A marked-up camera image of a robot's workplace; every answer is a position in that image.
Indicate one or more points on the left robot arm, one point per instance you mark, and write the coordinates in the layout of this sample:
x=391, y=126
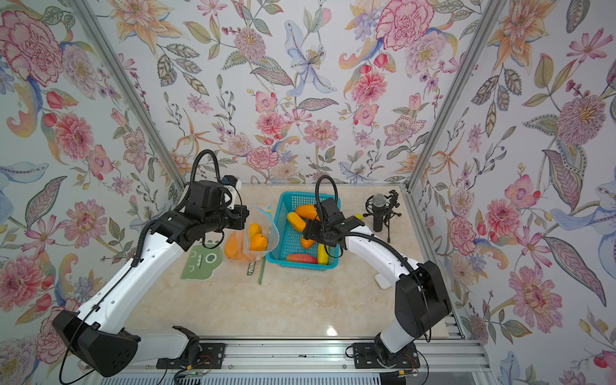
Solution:
x=95, y=333

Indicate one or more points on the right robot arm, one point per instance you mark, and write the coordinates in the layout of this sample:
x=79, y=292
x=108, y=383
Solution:
x=421, y=299

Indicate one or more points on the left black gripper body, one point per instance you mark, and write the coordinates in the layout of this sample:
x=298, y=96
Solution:
x=233, y=217

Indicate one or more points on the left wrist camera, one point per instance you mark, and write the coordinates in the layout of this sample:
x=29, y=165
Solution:
x=234, y=186

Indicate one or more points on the clear blue-zip bag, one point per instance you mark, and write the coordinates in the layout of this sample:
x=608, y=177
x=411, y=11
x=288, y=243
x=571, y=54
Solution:
x=269, y=230

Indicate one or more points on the aluminium front rail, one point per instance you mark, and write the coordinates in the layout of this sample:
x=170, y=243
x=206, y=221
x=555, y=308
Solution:
x=334, y=355

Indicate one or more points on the large orange mango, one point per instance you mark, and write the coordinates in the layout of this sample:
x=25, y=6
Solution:
x=259, y=243

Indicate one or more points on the black microphone on stand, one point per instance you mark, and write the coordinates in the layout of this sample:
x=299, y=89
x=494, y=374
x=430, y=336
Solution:
x=382, y=209

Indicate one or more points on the small yellow-orange mango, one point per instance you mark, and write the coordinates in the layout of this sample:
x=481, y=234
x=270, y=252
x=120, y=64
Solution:
x=297, y=222

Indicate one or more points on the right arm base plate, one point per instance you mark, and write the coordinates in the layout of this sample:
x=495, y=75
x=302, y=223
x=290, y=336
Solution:
x=373, y=356

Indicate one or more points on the red mango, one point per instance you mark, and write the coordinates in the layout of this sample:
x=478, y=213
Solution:
x=302, y=258

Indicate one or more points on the teal plastic basket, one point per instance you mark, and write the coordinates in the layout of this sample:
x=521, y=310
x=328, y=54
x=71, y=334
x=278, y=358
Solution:
x=290, y=239

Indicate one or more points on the clear green-zip bag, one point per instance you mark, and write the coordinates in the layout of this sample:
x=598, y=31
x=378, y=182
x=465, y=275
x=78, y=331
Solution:
x=212, y=266

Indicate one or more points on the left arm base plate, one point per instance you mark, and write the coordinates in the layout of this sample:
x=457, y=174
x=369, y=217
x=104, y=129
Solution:
x=202, y=357

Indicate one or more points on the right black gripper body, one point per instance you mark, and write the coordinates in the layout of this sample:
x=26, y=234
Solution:
x=319, y=233

